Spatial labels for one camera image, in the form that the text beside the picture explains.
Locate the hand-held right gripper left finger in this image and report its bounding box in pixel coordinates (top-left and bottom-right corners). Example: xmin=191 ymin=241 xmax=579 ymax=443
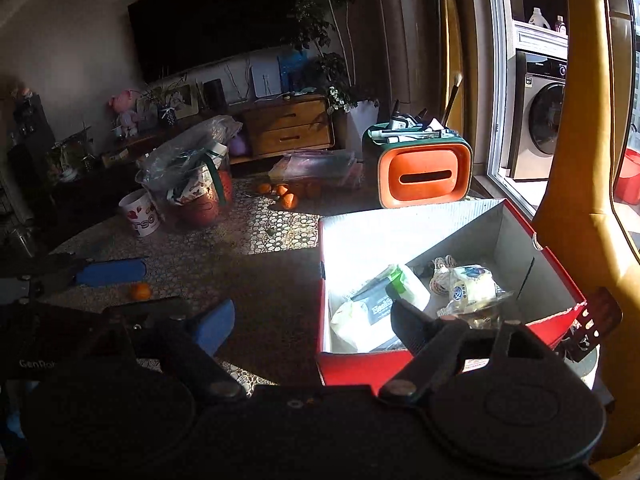
xmin=102 ymin=297 xmax=246 ymax=402

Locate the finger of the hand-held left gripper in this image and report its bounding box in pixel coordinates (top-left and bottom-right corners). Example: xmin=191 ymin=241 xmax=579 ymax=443
xmin=0 ymin=254 xmax=148 ymax=306

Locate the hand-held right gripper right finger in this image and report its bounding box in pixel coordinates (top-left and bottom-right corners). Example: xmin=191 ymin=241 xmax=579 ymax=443
xmin=377 ymin=299 xmax=556 ymax=403

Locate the dark packet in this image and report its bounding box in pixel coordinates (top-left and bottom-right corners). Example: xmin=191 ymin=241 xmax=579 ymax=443
xmin=350 ymin=285 xmax=401 ymax=351

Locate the white soft pouch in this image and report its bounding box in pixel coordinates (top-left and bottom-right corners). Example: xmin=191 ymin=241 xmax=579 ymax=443
xmin=330 ymin=300 xmax=396 ymax=353

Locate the bread packet with blueberry print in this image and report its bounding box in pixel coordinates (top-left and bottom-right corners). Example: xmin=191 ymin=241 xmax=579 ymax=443
xmin=430 ymin=255 xmax=516 ymax=321

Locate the red cardboard box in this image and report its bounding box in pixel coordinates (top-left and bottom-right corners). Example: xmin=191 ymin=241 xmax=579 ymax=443
xmin=316 ymin=199 xmax=587 ymax=396

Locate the desktop with lace patterned cloth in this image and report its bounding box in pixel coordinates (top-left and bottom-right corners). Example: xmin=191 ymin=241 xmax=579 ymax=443
xmin=45 ymin=175 xmax=501 ymax=396

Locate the white mug with strawberry print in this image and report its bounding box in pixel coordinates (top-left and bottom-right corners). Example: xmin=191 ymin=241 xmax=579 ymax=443
xmin=118 ymin=189 xmax=162 ymax=237

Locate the clear plastic bag of fruit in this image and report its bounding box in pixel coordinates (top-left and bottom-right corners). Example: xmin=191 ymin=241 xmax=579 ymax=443
xmin=135 ymin=115 xmax=244 ymax=228

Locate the dark cluttered side shelf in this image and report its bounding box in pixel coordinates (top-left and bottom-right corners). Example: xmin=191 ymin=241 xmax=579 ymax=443
xmin=0 ymin=90 xmax=126 ymax=251

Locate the green and orange storage box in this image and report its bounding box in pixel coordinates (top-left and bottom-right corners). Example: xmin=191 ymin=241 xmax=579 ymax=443
xmin=362 ymin=122 xmax=473 ymax=209

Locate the pink plush toy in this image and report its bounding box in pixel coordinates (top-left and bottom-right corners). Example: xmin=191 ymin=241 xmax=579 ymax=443
xmin=107 ymin=90 xmax=141 ymax=138

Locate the brown slotted wooden piece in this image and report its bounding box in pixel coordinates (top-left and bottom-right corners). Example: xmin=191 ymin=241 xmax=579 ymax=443
xmin=560 ymin=287 xmax=623 ymax=363

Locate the clear plastic storage case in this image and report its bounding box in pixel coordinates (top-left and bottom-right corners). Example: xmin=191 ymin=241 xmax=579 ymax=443
xmin=268 ymin=150 xmax=363 ymax=196

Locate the black speaker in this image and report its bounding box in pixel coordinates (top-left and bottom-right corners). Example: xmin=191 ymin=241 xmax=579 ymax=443
xmin=202 ymin=79 xmax=228 ymax=111

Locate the wooden drawer cabinet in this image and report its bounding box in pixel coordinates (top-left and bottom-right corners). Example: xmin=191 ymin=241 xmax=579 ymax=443
xmin=227 ymin=94 xmax=336 ymax=161

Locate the makeup brush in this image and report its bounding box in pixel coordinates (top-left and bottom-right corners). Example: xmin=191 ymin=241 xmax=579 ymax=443
xmin=440 ymin=72 xmax=463 ymax=128

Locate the white board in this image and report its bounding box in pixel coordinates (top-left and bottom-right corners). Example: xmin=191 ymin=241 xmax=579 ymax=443
xmin=250 ymin=57 xmax=281 ymax=98

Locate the grey washing machine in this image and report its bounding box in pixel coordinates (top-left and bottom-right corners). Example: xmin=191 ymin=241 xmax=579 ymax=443
xmin=510 ymin=50 xmax=568 ymax=181

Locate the red bucket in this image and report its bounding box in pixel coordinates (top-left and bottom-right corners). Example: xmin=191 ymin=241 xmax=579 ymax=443
xmin=614 ymin=149 xmax=640 ymax=206

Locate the blue picture board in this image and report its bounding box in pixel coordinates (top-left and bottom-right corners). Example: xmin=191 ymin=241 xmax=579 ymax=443
xmin=277 ymin=51 xmax=308 ymax=93

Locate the yellow chair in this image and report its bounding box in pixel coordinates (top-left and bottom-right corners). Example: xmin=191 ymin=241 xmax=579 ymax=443
xmin=530 ymin=0 xmax=640 ymax=480

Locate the black television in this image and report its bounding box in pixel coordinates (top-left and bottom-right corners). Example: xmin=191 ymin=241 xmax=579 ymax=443
xmin=127 ymin=0 xmax=301 ymax=83

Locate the yellow curtain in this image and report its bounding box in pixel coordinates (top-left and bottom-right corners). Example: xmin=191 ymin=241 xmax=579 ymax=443
xmin=432 ymin=0 xmax=466 ymax=126

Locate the potted green plant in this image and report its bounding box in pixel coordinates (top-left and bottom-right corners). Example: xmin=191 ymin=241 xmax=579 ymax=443
xmin=287 ymin=0 xmax=381 ymax=148

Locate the white laundry shelf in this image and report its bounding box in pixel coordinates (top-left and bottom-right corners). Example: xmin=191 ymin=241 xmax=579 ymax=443
xmin=505 ymin=0 xmax=571 ymax=56

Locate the photo frame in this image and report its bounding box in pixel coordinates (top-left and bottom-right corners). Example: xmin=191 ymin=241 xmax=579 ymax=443
xmin=167 ymin=84 xmax=200 ymax=120

